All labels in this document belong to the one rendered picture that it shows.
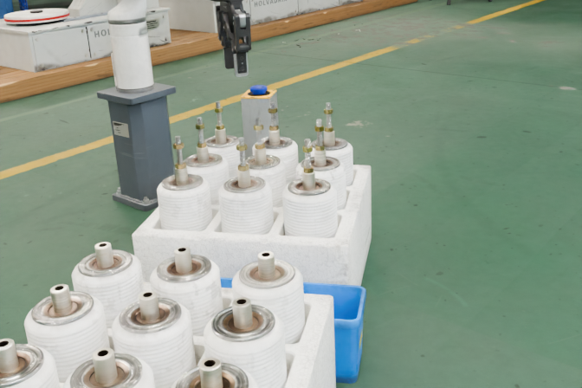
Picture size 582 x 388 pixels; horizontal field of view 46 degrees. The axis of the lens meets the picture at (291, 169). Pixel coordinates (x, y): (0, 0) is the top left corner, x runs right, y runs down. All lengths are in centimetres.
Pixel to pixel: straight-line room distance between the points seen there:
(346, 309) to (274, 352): 38
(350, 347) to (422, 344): 18
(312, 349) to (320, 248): 29
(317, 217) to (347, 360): 24
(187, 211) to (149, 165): 57
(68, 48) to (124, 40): 168
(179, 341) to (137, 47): 103
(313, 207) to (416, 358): 30
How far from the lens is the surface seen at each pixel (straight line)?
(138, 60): 175
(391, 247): 154
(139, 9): 174
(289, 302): 91
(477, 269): 147
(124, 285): 98
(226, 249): 120
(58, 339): 89
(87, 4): 366
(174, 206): 124
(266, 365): 82
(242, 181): 121
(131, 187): 184
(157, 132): 178
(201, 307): 94
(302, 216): 117
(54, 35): 337
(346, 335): 108
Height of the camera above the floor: 70
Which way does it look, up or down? 21 degrees down
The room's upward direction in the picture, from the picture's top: 3 degrees counter-clockwise
